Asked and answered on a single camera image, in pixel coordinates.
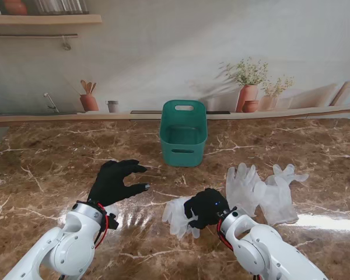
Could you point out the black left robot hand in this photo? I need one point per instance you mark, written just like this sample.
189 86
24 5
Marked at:
111 183

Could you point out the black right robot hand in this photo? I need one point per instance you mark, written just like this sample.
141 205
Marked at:
210 207

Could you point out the green plastic basket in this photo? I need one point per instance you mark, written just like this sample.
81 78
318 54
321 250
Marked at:
183 154

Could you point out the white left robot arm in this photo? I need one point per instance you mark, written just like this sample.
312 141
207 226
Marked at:
67 248

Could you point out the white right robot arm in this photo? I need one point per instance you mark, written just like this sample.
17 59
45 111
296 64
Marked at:
265 251

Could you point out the terracotta pot with wooden utensils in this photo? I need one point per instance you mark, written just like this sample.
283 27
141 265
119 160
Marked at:
89 102

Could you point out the row of glass jars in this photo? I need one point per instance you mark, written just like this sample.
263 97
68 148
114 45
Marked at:
61 6

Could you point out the terracotta jar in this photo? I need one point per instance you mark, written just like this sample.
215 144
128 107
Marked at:
15 7

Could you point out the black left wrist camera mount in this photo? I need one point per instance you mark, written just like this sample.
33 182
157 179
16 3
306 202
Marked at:
113 221

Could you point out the metal hanging rail with hook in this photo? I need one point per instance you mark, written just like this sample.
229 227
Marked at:
32 35

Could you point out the light wooden wall shelf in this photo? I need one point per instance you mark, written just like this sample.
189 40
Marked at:
46 20

